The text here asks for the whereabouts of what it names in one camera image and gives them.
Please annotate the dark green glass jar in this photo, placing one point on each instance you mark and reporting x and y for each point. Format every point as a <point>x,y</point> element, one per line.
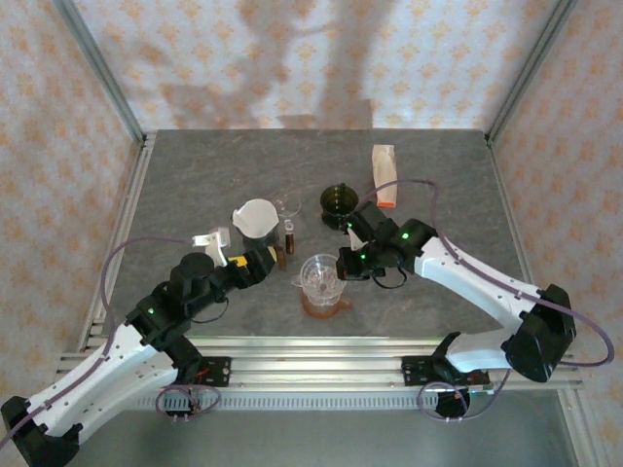
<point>340,199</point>

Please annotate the clear plastic dripper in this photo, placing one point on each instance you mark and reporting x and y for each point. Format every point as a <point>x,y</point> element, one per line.
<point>318,277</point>

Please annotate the white orange coffee bag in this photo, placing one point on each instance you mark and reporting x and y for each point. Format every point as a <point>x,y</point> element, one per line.
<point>384,170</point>

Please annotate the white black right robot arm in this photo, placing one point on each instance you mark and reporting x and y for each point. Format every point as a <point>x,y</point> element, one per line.
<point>467,277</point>

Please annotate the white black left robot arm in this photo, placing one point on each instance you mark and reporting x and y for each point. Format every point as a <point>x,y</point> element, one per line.
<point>97,374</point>

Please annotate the aluminium side rail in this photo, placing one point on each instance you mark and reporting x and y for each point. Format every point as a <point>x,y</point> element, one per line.
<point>129,209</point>

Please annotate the aluminium corner post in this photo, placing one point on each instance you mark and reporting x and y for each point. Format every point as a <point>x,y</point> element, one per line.
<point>97,63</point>
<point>530,73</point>

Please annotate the aluminium base beam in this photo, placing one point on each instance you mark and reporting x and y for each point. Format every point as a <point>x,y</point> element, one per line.
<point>316,360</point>

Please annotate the aluminium frame leg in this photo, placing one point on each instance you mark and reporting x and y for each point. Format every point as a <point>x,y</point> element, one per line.
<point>579,428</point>

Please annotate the white paper coffee filter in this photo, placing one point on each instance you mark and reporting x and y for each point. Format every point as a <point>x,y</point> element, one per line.
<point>253,216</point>

